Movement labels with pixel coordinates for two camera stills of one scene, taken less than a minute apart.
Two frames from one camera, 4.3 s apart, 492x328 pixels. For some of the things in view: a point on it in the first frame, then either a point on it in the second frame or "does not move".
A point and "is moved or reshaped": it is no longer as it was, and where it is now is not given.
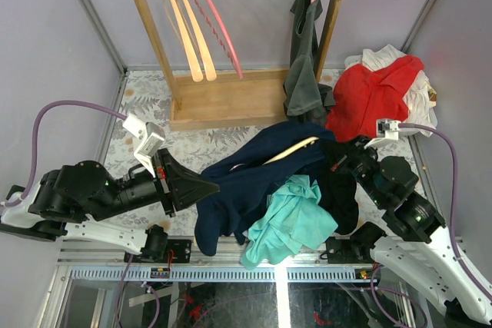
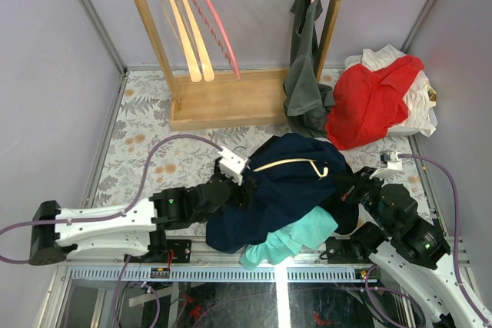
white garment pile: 420,97 does not move
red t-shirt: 362,97 does not move
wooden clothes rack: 213,100 does not move
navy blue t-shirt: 243,179 is moved or reshaped
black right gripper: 340,165 -> 362,177
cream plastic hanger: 305,142 -> 320,173
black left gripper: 178,186 -> 243,200
